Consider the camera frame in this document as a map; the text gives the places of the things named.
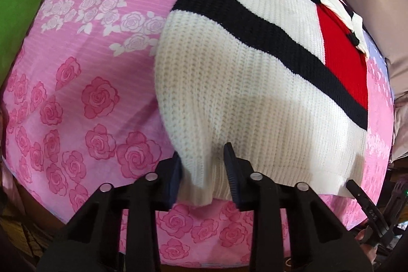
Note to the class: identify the white red black knit sweater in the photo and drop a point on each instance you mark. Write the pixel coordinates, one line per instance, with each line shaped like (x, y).
(283, 81)

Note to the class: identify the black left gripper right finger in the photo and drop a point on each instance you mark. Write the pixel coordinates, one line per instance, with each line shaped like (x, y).
(318, 240)

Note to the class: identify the pink floral bed sheet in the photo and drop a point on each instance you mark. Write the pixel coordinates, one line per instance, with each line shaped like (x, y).
(212, 235)

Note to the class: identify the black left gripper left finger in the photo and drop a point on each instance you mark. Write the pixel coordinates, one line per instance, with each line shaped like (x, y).
(115, 229)

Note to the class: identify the green cloth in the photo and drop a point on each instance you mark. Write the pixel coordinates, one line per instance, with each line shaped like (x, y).
(16, 18)

